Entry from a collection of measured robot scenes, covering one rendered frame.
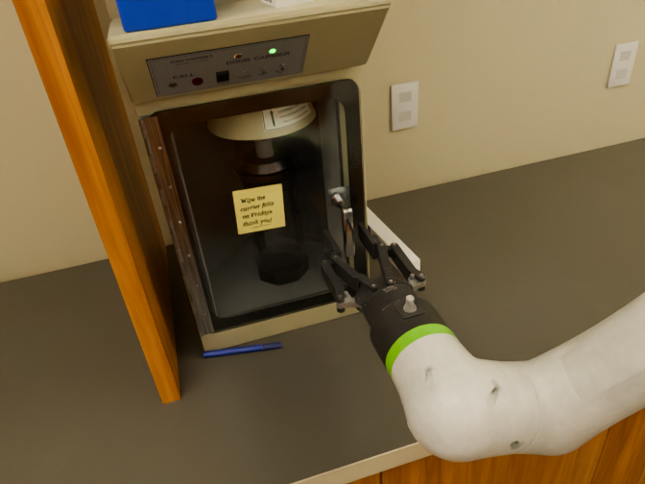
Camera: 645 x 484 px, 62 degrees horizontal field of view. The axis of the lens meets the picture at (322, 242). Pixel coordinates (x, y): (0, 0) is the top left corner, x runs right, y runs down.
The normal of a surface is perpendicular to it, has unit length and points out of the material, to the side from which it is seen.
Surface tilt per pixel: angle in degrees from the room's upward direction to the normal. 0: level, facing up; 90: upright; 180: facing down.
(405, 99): 90
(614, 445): 90
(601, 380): 75
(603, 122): 90
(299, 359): 0
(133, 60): 135
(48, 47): 90
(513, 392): 38
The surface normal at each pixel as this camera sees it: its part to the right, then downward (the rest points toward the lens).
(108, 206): 0.29, 0.51
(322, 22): 0.26, 0.95
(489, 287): -0.08, -0.83
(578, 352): -0.90, -0.37
